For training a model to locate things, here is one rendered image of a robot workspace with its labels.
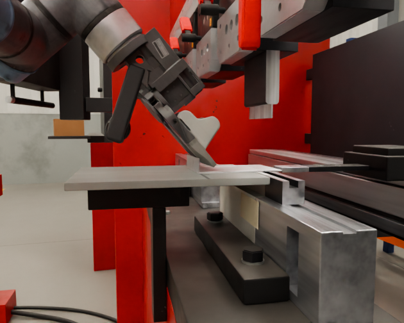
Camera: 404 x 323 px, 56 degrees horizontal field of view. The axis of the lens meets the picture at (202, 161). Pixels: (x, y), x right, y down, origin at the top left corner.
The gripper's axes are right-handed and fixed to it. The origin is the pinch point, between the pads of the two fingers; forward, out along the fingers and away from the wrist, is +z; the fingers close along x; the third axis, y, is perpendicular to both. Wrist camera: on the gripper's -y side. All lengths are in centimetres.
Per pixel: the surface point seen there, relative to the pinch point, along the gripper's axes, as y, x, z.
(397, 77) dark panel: 57, 32, 24
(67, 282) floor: -105, 208, 43
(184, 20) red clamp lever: 20.2, 28.4, -21.0
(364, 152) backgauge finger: 21.9, -0.5, 17.3
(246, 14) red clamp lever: 12.3, -17.5, -12.4
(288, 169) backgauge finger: 9.0, -3.4, 9.3
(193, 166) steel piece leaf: -1.5, -1.5, -0.6
